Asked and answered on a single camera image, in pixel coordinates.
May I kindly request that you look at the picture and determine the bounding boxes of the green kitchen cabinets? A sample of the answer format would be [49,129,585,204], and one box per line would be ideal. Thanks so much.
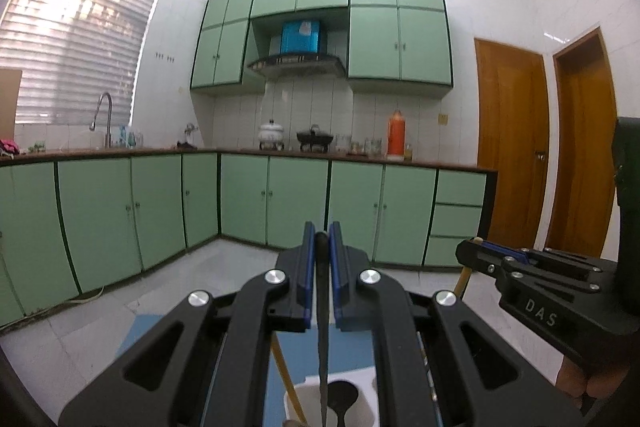
[190,0,454,98]
[1,150,498,325]

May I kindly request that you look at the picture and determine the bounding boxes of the blue box above hood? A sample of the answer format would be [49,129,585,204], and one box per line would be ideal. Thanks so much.
[280,20,326,53]

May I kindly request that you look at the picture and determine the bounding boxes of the large silver spoon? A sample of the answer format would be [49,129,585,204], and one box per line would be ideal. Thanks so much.
[282,419,308,427]

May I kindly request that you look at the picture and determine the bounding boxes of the black plastic spoon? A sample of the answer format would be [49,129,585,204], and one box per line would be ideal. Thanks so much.
[328,381,359,427]

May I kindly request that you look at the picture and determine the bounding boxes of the green lower kitchen cabinets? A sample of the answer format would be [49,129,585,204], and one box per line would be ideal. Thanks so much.
[1,150,498,325]

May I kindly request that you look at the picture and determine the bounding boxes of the white plastic utensil holder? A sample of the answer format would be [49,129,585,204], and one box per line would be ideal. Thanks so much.
[293,364,380,426]

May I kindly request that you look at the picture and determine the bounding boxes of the black wok with lid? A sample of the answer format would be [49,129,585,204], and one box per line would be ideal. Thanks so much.
[296,124,334,153]

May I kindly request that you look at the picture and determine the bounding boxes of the white cooking pot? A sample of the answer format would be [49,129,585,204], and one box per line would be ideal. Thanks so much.
[258,119,284,150]

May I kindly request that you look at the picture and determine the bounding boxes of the orange thermos flask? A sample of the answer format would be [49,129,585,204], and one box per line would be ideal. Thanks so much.
[386,109,406,161]

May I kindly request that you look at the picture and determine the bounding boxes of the blue table cloth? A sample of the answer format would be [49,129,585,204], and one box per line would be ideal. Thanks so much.
[115,314,374,426]

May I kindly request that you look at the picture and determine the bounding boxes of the wooden door right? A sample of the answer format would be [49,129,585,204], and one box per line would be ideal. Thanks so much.
[544,28,617,258]

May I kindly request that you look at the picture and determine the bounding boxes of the grey chopstick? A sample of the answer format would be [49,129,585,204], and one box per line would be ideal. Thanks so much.
[314,232,330,427]

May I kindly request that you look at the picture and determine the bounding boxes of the chrome sink faucet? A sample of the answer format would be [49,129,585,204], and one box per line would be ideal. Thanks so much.
[88,91,114,150]

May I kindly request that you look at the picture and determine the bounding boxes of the window with white blinds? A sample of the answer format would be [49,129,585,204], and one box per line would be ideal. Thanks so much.
[1,0,157,124]

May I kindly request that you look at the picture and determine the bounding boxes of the black range hood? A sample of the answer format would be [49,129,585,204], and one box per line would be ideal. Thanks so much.
[246,52,346,80]

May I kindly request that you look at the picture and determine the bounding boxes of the light wooden chopstick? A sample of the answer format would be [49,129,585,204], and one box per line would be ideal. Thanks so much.
[454,268,473,299]
[270,333,307,424]

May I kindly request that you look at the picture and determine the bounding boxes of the small kettle on counter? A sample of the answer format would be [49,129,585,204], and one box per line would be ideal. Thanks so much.
[176,122,198,150]

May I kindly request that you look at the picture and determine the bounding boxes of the wooden door left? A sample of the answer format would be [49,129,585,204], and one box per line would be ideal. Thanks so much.
[475,39,549,248]

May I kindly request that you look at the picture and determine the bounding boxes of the wooden door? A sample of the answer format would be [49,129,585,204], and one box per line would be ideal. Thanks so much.
[544,28,617,258]
[475,39,549,248]

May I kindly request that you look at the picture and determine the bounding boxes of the green upper kitchen cabinets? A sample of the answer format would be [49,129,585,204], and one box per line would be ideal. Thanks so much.
[190,0,454,98]

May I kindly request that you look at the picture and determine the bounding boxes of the glass jars on counter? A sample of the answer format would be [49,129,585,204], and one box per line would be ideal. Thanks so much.
[334,134,382,157]

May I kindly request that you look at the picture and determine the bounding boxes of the person's right hand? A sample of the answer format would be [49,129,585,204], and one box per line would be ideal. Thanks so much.
[555,358,630,409]

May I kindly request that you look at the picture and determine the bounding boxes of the brown cardboard box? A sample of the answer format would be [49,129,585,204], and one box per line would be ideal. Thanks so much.
[0,68,22,140]

